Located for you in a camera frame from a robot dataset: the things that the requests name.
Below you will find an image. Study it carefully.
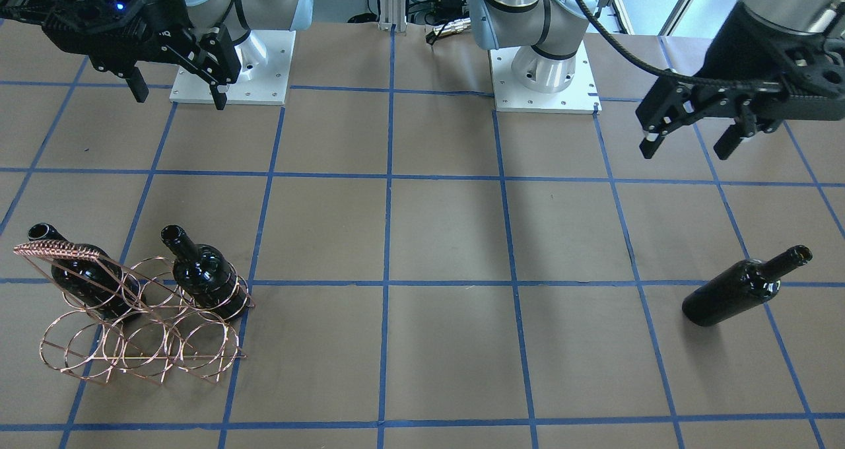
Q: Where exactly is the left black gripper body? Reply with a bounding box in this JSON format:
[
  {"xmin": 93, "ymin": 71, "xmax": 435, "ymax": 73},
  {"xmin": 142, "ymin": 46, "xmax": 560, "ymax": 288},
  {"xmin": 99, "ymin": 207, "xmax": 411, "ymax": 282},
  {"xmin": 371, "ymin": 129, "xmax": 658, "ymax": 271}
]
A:
[{"xmin": 695, "ymin": 3, "xmax": 827, "ymax": 87}]

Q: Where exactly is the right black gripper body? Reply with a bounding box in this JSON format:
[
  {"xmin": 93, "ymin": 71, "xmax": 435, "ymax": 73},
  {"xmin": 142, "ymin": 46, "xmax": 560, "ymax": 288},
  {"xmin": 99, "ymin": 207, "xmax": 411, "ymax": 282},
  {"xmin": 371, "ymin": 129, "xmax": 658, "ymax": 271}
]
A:
[{"xmin": 88, "ymin": 0, "xmax": 199, "ymax": 79}]

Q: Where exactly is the dark wine bottle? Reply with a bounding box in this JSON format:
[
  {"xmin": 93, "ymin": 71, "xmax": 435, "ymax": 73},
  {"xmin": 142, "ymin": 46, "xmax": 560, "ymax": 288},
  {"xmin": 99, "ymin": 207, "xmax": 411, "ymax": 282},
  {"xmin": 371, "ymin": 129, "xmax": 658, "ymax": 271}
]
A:
[{"xmin": 681, "ymin": 245, "xmax": 813, "ymax": 328}]

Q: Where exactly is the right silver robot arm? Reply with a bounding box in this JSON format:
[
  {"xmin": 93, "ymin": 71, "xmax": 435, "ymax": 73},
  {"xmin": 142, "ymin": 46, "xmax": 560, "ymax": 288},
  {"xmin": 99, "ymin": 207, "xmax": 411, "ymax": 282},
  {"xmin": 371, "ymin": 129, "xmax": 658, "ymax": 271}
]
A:
[{"xmin": 77, "ymin": 0, "xmax": 313, "ymax": 110}]

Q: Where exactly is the dark bottle in basket corner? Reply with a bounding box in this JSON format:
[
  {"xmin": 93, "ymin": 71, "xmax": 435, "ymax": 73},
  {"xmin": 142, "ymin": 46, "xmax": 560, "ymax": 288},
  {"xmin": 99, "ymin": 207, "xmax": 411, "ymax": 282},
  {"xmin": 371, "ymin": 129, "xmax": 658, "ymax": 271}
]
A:
[{"xmin": 51, "ymin": 259, "xmax": 145, "ymax": 324}]

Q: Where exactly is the dark bottle in basket middle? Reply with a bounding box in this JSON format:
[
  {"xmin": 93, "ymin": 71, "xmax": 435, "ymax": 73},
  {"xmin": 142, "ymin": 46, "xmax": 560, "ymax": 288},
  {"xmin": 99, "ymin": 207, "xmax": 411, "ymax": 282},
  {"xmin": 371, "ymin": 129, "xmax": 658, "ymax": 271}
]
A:
[{"xmin": 160, "ymin": 225, "xmax": 248, "ymax": 322}]

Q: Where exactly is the black power adapter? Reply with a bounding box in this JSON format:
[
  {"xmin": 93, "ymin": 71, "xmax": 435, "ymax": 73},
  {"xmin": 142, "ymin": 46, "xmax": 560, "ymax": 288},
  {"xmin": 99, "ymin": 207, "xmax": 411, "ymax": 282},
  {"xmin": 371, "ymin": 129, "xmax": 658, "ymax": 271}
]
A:
[{"xmin": 435, "ymin": 0, "xmax": 463, "ymax": 14}]

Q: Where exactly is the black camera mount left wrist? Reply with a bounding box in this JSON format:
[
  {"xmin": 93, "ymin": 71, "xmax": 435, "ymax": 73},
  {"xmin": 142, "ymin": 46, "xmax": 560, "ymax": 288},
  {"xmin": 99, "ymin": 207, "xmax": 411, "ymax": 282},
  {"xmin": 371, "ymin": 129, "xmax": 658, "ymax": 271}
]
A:
[{"xmin": 755, "ymin": 36, "xmax": 844, "ymax": 121}]

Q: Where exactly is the black braided cable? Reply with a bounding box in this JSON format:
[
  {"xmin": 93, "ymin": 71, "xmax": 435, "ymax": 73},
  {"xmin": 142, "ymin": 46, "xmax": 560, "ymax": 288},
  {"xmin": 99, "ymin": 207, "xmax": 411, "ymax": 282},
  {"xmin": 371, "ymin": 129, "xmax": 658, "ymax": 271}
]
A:
[{"xmin": 566, "ymin": 0, "xmax": 700, "ymax": 88}]

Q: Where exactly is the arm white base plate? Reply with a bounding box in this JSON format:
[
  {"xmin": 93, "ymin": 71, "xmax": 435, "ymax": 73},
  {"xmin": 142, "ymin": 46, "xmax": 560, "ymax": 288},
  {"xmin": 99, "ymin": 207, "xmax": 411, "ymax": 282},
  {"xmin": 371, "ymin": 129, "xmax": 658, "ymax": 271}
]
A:
[
  {"xmin": 170, "ymin": 30, "xmax": 296, "ymax": 106},
  {"xmin": 489, "ymin": 42, "xmax": 601, "ymax": 114}
]

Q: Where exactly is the aluminium frame post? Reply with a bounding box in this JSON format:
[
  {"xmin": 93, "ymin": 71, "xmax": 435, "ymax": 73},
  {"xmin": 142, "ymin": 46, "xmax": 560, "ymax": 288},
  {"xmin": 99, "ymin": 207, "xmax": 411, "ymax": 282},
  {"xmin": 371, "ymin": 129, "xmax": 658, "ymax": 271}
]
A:
[{"xmin": 377, "ymin": 0, "xmax": 408, "ymax": 34}]

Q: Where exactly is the copper wire wine basket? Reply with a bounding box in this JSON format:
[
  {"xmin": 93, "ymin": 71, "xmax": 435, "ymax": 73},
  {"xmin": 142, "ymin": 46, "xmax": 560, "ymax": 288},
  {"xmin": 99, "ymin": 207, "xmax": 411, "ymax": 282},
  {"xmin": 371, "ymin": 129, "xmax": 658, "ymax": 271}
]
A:
[{"xmin": 13, "ymin": 240, "xmax": 247, "ymax": 385}]

